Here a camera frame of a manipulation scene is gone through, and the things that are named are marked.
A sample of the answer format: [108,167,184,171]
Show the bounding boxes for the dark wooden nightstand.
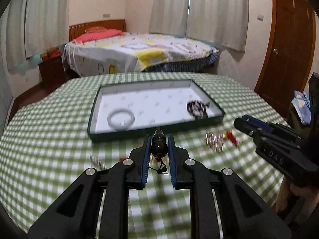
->
[38,55,66,87]

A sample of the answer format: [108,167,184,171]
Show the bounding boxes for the brown wooden door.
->
[254,0,316,118]

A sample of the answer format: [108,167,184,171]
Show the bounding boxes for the gold pendant red knot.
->
[222,130,241,147]

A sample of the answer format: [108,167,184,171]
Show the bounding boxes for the left white curtain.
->
[0,0,73,71]

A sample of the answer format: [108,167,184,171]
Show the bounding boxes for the wooden headboard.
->
[69,20,127,41]

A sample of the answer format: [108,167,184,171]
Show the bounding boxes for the dark red bead bracelet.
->
[186,99,212,120]

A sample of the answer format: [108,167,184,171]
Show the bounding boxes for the bed with patterned quilt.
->
[62,32,220,77]

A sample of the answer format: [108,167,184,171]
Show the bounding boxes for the right white curtain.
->
[149,0,249,52]

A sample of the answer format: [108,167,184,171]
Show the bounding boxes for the pink pillow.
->
[72,29,125,44]

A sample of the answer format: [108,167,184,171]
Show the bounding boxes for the white jade bangle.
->
[107,109,135,131]

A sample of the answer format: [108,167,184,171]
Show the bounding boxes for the blue patterned cloth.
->
[291,91,311,125]

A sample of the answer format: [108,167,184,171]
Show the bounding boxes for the black cord pendant necklace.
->
[149,128,169,175]

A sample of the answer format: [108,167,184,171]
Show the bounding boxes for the orange patterned pillow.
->
[84,26,107,33]

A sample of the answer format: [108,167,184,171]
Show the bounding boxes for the green checkered tablecloth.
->
[1,73,284,232]

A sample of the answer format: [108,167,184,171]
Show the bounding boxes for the wall light switch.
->
[257,14,264,22]

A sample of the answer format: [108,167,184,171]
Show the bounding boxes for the small silver crystal brooch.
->
[89,155,106,171]

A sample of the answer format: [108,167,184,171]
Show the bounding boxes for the white curtain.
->
[149,0,249,52]
[0,0,73,71]

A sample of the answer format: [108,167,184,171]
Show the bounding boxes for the red boxes on nightstand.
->
[40,46,62,62]

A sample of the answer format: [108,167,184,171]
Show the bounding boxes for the right hand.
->
[273,177,318,223]

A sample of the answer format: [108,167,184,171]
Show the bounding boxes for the green white jewelry tray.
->
[87,79,225,143]

